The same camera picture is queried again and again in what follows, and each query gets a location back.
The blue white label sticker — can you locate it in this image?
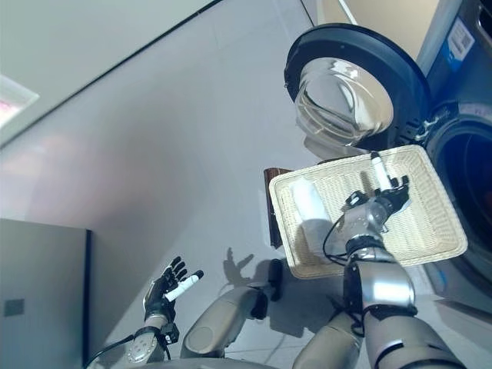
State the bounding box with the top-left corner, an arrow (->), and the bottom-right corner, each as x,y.
440,18 -> 476,72

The brown wooden stool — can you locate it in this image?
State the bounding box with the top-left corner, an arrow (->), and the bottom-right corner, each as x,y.
263,167 -> 294,248

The silver right robot leg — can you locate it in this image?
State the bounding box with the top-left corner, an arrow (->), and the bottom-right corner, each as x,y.
291,309 -> 364,369

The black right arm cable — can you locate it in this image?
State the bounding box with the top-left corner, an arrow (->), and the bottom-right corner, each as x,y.
322,214 -> 367,337

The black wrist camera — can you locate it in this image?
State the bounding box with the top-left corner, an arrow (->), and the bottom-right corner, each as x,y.
161,324 -> 180,344
345,191 -> 368,207

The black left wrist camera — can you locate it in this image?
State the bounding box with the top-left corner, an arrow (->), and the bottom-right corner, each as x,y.
161,324 -> 180,344

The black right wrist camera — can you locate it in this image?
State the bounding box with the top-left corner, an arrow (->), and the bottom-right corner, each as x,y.
345,191 -> 368,207

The grey front-load washing machine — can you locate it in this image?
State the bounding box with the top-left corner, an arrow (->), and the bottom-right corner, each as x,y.
414,0 -> 492,309

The white wicker basket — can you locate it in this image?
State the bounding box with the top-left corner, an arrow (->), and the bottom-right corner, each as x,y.
268,145 -> 470,280

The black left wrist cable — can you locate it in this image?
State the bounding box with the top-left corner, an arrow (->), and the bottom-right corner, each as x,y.
86,333 -> 172,359

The round glass washer door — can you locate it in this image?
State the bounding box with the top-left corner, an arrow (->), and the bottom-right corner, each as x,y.
284,23 -> 432,149

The white garment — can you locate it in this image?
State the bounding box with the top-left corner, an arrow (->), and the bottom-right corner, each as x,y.
290,178 -> 334,255

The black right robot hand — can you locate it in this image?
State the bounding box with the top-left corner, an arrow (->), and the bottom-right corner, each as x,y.
371,151 -> 412,217

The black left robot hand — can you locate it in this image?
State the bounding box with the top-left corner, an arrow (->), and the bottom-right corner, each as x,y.
144,256 -> 205,321

